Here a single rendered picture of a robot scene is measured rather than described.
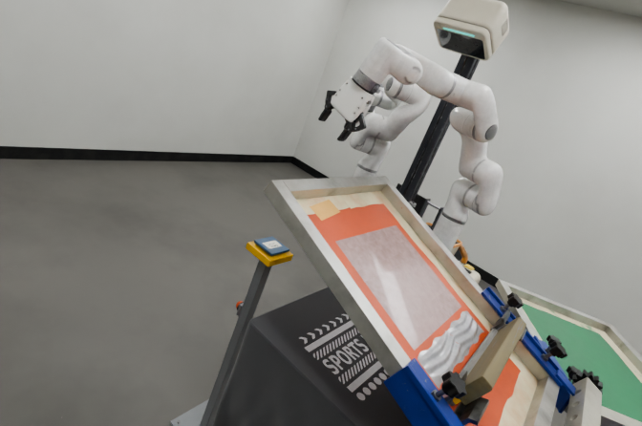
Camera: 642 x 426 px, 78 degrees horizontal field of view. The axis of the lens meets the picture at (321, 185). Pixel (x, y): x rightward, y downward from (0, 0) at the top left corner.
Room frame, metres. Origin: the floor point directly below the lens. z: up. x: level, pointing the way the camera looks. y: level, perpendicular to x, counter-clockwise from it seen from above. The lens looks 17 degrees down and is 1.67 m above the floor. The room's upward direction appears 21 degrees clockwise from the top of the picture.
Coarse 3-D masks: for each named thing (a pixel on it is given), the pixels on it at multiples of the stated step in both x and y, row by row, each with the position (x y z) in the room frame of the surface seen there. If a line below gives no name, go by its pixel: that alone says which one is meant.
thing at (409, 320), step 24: (312, 216) 0.93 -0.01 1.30; (336, 216) 1.01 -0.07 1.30; (336, 240) 0.91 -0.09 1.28; (360, 240) 0.98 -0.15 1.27; (360, 264) 0.89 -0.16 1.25; (384, 264) 0.96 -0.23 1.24; (360, 288) 0.81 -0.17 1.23; (384, 288) 0.87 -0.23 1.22; (408, 288) 0.94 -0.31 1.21; (384, 312) 0.80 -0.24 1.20; (408, 312) 0.85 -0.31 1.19; (408, 336) 0.78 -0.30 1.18; (432, 336) 0.84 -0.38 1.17
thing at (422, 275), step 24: (360, 216) 1.09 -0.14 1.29; (384, 216) 1.19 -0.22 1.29; (384, 240) 1.07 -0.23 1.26; (408, 240) 1.16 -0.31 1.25; (408, 264) 1.04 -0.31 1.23; (432, 264) 1.14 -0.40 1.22; (432, 288) 1.02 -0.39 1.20; (432, 312) 0.92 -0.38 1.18; (456, 312) 0.99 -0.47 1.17; (480, 336) 0.97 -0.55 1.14; (504, 384) 0.86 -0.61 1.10
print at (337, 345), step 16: (336, 320) 1.08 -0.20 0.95; (304, 336) 0.95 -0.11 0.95; (320, 336) 0.98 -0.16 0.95; (336, 336) 1.00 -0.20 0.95; (352, 336) 1.03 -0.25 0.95; (320, 352) 0.91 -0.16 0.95; (336, 352) 0.94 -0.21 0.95; (352, 352) 0.96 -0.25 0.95; (368, 352) 0.99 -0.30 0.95; (336, 368) 0.88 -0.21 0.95; (352, 368) 0.90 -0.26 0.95; (368, 368) 0.92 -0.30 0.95; (352, 384) 0.84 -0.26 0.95; (368, 384) 0.86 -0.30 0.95
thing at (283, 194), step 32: (288, 192) 0.89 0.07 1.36; (320, 192) 1.01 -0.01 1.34; (352, 192) 1.17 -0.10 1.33; (384, 192) 1.32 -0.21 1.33; (288, 224) 0.84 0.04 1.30; (416, 224) 1.24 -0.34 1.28; (320, 256) 0.78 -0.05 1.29; (448, 256) 1.17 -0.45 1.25; (352, 288) 0.74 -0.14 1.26; (480, 288) 1.13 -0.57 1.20; (352, 320) 0.71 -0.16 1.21; (384, 352) 0.66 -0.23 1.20; (544, 384) 0.93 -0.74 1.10; (544, 416) 0.80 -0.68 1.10
